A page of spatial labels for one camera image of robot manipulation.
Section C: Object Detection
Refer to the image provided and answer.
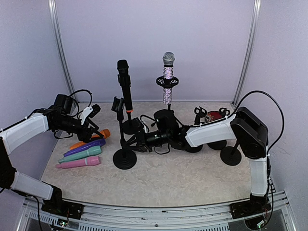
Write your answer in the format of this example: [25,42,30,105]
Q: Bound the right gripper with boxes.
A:
[124,128,171,152]

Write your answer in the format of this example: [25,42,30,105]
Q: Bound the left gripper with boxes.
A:
[54,115,103,142]

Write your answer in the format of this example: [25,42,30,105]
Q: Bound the purple toy microphone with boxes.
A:
[63,139,106,157]

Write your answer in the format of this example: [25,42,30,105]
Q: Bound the orange toy microphone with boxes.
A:
[70,128,111,150]

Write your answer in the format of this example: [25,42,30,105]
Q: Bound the mint green toy microphone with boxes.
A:
[58,145,102,164]

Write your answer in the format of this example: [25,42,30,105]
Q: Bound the pink toy microphone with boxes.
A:
[55,156,101,169]

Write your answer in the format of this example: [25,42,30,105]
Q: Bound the short black microphone stand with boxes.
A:
[207,107,230,150]

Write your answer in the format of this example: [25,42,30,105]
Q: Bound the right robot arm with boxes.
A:
[120,106,274,218]

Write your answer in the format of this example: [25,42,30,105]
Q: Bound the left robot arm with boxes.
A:
[0,94,103,215]

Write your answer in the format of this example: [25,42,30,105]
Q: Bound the black tripod microphone stand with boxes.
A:
[156,76,179,111]

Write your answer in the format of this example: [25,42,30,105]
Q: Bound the silver glitter microphone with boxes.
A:
[162,51,176,105]

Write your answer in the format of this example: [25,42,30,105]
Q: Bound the red patterned plate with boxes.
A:
[205,111,224,123]

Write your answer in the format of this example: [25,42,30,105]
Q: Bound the black wireless microphone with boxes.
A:
[117,60,133,113]

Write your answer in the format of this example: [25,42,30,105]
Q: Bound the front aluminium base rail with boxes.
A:
[16,191,298,231]

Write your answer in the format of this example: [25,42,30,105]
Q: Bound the left aluminium frame post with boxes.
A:
[48,0,75,93]

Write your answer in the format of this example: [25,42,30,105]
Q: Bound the aluminium frame post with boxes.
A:
[48,0,75,93]
[232,0,262,106]

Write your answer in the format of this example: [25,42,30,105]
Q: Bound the right aluminium frame post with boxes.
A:
[232,0,262,106]

